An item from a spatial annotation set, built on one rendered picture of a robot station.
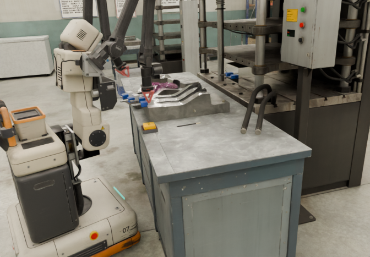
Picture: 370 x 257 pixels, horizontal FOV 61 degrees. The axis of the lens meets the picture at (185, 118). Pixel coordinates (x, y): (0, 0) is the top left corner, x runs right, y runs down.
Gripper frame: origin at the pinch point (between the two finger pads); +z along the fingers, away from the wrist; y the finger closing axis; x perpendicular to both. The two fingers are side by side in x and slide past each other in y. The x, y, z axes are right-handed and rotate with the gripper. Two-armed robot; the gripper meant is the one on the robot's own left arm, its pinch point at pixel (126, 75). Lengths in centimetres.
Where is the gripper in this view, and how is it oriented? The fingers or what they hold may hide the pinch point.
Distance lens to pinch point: 224.2
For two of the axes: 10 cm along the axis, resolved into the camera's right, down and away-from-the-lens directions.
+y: -5.7, -2.5, 7.8
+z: 4.0, 7.4, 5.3
